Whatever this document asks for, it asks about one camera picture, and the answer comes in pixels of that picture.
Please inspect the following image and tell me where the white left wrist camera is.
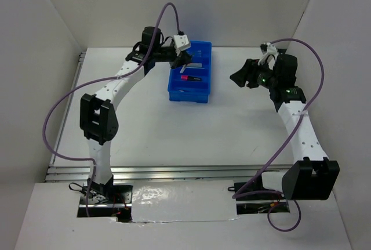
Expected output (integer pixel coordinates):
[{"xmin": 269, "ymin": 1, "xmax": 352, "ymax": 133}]
[{"xmin": 173, "ymin": 34, "xmax": 191, "ymax": 55}]

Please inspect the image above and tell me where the light blue highlighter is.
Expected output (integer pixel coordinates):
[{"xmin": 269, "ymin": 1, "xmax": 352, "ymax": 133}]
[{"xmin": 185, "ymin": 63, "xmax": 203, "ymax": 68}]

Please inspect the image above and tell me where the white foil cover plate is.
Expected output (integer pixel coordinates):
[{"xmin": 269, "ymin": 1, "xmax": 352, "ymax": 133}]
[{"xmin": 131, "ymin": 180, "xmax": 238, "ymax": 223}]

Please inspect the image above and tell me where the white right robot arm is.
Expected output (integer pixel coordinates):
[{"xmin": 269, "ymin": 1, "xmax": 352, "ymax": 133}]
[{"xmin": 230, "ymin": 54, "xmax": 340, "ymax": 200}]

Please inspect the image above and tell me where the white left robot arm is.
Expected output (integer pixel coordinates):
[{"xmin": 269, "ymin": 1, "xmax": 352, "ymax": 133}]
[{"xmin": 79, "ymin": 27, "xmax": 192, "ymax": 203}]

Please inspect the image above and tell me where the blue compartment tray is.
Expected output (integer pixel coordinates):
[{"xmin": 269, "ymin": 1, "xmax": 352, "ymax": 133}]
[{"xmin": 168, "ymin": 41, "xmax": 212, "ymax": 103}]

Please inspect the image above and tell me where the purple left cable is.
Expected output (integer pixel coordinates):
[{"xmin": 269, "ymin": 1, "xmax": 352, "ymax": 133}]
[{"xmin": 42, "ymin": 2, "xmax": 186, "ymax": 219}]

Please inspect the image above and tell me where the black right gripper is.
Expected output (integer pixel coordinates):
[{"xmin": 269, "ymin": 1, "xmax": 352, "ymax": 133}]
[{"xmin": 230, "ymin": 58, "xmax": 279, "ymax": 89}]

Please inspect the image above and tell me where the black ink pen refill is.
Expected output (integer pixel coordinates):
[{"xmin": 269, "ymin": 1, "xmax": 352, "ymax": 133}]
[{"xmin": 180, "ymin": 64, "xmax": 188, "ymax": 74}]

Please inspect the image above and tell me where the pink cap black highlighter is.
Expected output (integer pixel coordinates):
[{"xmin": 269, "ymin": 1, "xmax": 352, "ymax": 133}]
[{"xmin": 180, "ymin": 75, "xmax": 202, "ymax": 82}]

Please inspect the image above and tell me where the aluminium table edge rail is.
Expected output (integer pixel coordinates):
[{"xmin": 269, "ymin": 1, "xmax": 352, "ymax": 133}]
[{"xmin": 45, "ymin": 48, "xmax": 290, "ymax": 182}]

